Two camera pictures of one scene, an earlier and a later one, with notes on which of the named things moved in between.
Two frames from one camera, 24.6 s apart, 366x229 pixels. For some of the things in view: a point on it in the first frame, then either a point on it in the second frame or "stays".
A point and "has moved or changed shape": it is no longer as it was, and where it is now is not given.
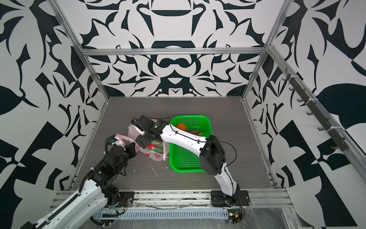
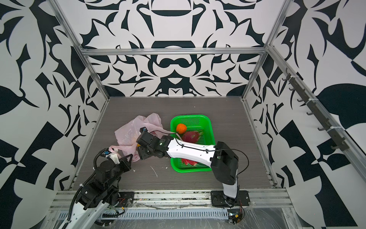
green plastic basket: [181, 160] stays
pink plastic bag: [133, 133] has moved or changed shape
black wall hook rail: [336, 138] stays
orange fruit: [182, 127] stays
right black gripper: [141, 140] to [141, 151]
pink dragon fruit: [157, 146] has moved or changed shape
